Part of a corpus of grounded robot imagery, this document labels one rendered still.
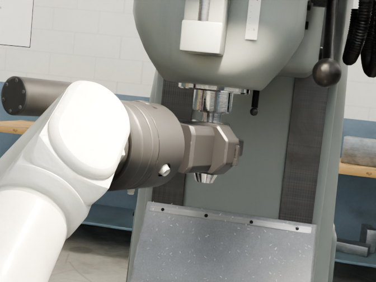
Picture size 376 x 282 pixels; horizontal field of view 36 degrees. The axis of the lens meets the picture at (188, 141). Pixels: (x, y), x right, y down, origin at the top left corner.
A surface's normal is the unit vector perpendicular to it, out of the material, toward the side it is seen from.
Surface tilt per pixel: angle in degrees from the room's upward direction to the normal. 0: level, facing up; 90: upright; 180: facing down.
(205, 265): 64
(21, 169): 75
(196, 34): 90
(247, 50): 99
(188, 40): 90
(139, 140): 80
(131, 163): 103
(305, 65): 117
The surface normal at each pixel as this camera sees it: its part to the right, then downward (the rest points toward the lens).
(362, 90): -0.19, 0.07
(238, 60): 0.07, 0.33
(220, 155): -0.58, 0.00
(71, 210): 0.58, 0.25
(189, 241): -0.13, -0.37
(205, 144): 0.81, 0.14
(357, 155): -0.39, 0.04
